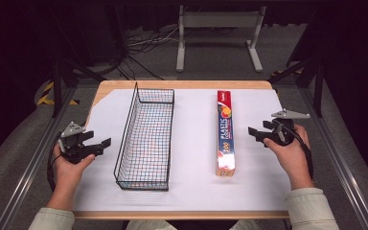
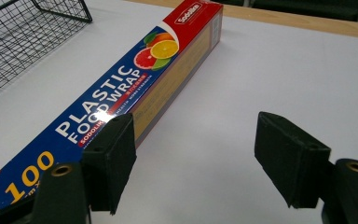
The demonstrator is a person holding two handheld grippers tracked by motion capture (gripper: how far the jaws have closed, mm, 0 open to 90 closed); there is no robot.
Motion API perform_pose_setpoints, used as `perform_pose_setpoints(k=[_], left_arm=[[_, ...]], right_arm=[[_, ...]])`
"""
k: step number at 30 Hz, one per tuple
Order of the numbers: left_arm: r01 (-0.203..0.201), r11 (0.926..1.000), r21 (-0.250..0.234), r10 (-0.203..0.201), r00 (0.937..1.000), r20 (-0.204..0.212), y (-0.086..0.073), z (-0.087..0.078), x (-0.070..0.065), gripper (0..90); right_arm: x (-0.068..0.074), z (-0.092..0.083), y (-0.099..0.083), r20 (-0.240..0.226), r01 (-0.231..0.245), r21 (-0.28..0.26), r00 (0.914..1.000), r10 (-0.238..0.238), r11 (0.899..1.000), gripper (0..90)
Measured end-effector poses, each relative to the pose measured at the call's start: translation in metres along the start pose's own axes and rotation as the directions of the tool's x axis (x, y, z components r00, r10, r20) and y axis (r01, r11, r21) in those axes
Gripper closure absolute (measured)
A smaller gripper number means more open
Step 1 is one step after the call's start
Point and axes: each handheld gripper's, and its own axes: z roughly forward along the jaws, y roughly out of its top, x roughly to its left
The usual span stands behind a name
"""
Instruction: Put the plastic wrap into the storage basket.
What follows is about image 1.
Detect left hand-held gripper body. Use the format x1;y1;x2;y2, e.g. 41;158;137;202
57;121;92;166

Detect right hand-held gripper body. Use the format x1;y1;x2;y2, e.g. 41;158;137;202
267;109;311;148

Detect long plastic wrap box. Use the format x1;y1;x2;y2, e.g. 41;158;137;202
215;89;237;178

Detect black wire basket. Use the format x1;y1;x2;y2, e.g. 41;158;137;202
113;81;175;193

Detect person's left hand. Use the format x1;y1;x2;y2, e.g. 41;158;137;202
51;142;96;193

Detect person's right hand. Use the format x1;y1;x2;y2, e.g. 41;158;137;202
263;124;311;190

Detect yellow black hazard tape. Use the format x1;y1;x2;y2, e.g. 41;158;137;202
36;80;80;106

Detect black metal stand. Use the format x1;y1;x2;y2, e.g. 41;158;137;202
49;6;107;119
267;9;326;119

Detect white table sheet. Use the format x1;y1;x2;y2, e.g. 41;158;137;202
73;88;292;213

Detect person's right leg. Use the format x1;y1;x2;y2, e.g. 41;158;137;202
229;218;271;230

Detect person's leg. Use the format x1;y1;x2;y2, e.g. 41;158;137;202
125;219;177;230
229;218;271;230

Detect person's left leg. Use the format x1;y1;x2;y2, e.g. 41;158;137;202
125;219;177;230

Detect grey metal stand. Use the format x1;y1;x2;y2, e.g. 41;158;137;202
175;5;267;74

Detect right hand-held gripper cable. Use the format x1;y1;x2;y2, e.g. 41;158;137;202
276;118;316;185

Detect hand-held gripper cable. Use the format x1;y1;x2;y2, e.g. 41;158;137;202
276;118;316;185
46;131;65;194

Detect left hand-held gripper cable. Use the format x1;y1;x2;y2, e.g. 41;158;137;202
46;131;65;194

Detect aluminium rail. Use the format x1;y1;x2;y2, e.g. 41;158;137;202
299;86;368;230
0;85;79;230

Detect black floor cables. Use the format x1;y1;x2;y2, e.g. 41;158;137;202
108;30;166;81

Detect white floor cable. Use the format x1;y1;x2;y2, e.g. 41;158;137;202
126;27;180;48

